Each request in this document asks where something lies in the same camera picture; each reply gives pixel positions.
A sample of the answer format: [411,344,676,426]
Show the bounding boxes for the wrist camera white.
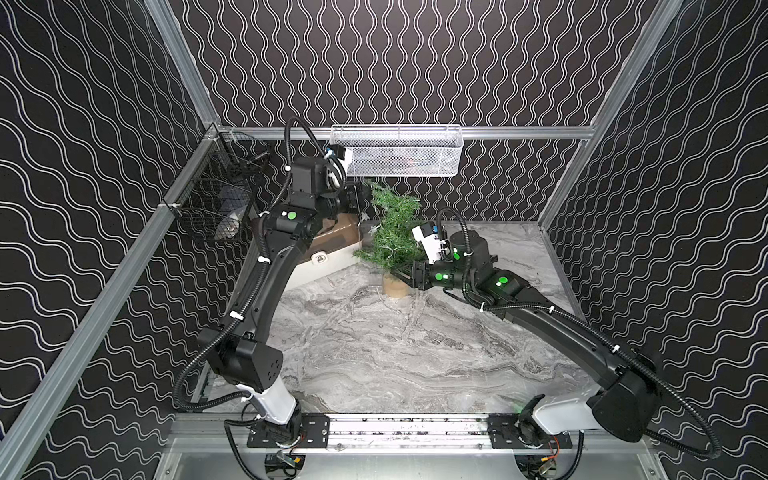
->
[412,221,447,264]
[325,144,353,171]

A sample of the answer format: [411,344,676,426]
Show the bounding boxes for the black wire wall basket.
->
[161,122,274,244]

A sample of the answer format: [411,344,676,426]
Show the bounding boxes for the thin wire string lights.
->
[357,202,423,270]

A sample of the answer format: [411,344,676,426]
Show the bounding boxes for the white wire wall basket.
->
[329,124,464,177]

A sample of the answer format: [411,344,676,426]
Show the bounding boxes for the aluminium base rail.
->
[167,413,649,457]

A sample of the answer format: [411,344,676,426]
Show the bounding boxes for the small green christmas tree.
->
[355,181,425,299]

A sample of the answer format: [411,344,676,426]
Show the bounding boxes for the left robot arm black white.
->
[172,146,349,448]

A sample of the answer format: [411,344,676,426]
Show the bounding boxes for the brown white storage box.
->
[251,209,365,289]

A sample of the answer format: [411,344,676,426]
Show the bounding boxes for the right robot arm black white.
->
[394,218,722,460]

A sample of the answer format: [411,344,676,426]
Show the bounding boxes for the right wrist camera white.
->
[412,221,447,264]

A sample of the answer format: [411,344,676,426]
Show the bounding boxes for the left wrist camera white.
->
[325,144,353,171]

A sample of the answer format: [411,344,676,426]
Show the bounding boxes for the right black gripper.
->
[389,253,475,294]

